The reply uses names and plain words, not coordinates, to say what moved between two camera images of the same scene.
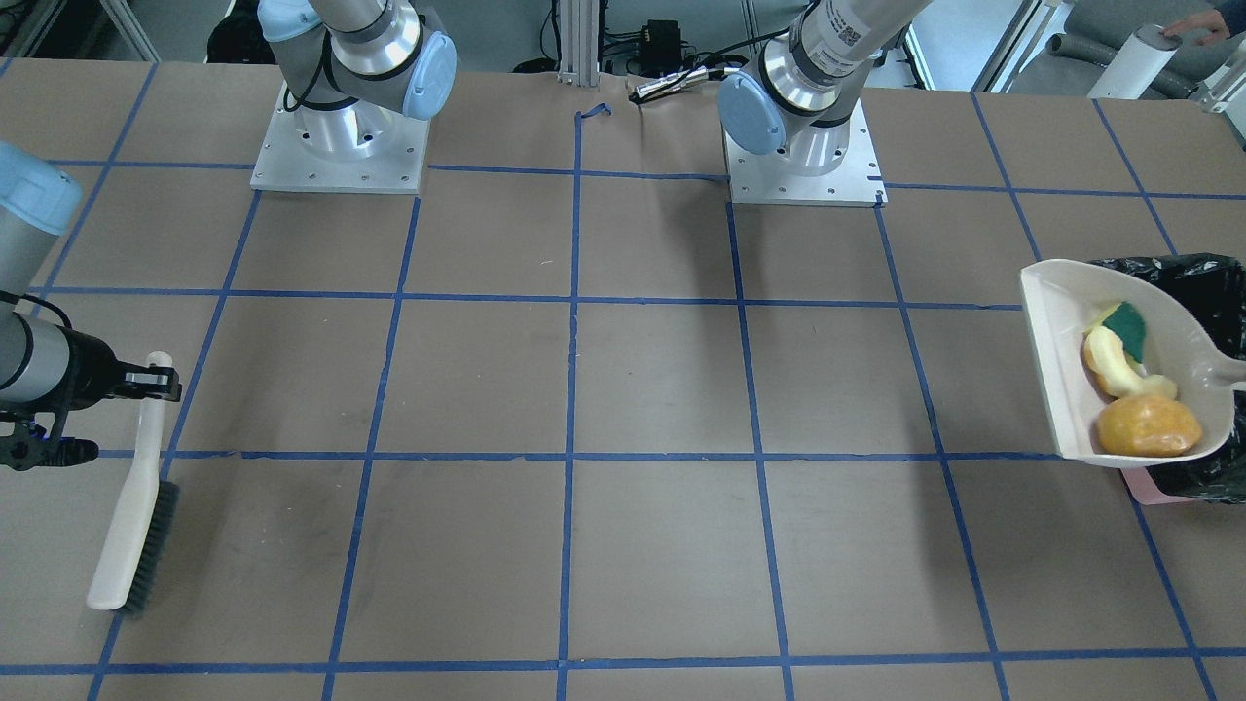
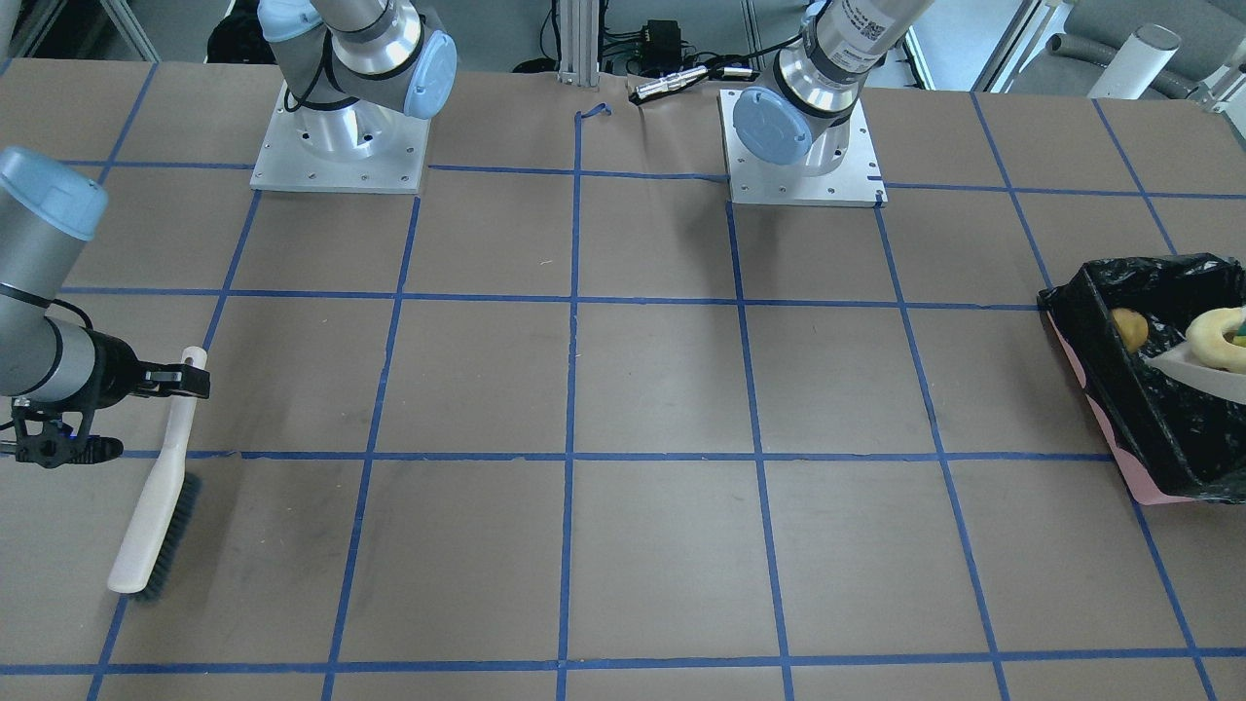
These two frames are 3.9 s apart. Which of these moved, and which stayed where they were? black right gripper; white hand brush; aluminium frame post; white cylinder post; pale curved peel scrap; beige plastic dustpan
Moved: pale curved peel scrap; black right gripper; white hand brush; beige plastic dustpan
Stayed: aluminium frame post; white cylinder post
